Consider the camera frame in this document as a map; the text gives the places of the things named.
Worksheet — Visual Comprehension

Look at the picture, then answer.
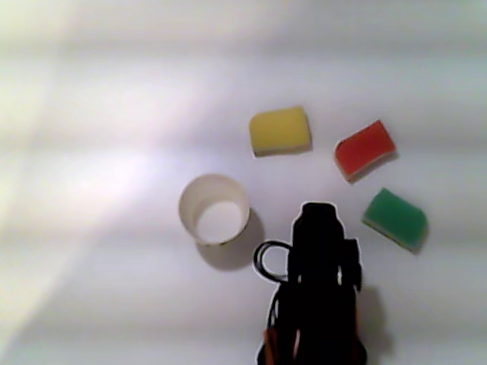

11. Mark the red sponge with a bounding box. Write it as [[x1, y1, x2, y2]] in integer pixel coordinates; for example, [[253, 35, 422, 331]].
[[333, 119, 397, 183]]

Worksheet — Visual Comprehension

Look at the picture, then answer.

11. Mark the green sponge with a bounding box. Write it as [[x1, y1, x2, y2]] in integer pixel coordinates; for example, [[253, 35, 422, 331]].
[[361, 187, 429, 254]]

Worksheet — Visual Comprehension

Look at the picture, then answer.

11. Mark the white cup with green tape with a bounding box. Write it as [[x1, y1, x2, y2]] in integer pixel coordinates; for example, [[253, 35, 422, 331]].
[[177, 173, 252, 246]]

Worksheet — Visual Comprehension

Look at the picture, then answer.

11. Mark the yellow sponge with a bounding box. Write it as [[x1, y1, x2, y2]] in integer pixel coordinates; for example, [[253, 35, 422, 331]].
[[249, 106, 313, 159]]

